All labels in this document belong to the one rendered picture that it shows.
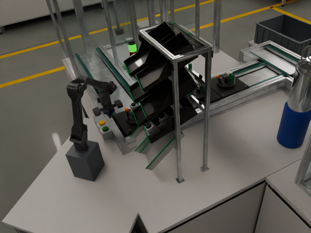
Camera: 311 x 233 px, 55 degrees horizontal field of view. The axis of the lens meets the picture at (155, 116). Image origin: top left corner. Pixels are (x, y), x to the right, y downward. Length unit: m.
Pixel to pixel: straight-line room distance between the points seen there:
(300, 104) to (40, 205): 1.55
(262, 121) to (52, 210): 1.45
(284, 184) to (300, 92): 0.51
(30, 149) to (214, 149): 2.25
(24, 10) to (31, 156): 3.84
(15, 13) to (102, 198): 5.36
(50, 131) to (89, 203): 2.04
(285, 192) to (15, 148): 2.84
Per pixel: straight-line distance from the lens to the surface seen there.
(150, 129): 1.49
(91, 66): 2.81
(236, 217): 1.99
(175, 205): 1.67
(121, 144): 1.87
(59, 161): 2.04
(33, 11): 6.70
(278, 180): 1.83
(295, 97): 1.80
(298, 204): 1.77
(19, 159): 3.51
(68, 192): 1.85
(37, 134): 3.72
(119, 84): 2.48
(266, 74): 2.56
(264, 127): 2.13
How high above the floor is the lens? 2.26
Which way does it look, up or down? 40 degrees down
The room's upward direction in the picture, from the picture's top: 6 degrees counter-clockwise
